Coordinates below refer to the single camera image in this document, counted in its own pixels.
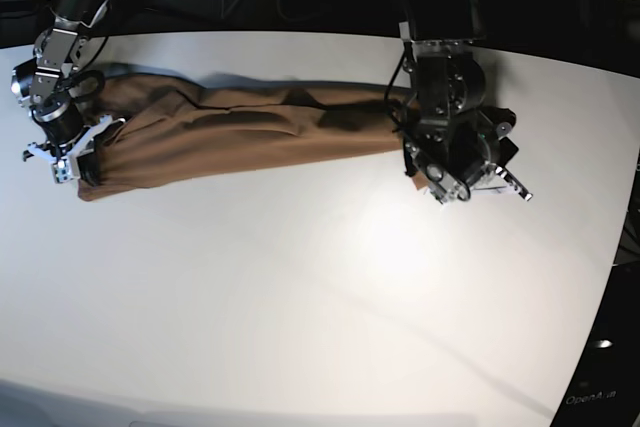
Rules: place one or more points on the black OpenArm base plate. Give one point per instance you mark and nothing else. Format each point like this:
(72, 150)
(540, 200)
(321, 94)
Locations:
(604, 390)

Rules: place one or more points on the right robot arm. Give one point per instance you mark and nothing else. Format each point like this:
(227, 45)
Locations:
(53, 87)

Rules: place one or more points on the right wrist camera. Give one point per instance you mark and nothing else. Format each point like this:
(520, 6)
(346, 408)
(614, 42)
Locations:
(62, 171)

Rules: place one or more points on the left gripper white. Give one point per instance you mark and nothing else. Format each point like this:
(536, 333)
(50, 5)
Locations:
(500, 181)

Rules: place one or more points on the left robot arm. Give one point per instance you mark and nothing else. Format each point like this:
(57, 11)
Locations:
(452, 140)

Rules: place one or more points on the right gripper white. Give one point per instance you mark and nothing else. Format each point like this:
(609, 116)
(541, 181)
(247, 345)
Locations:
(79, 150)

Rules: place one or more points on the brown T-shirt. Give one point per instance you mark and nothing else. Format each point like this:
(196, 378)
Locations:
(170, 129)

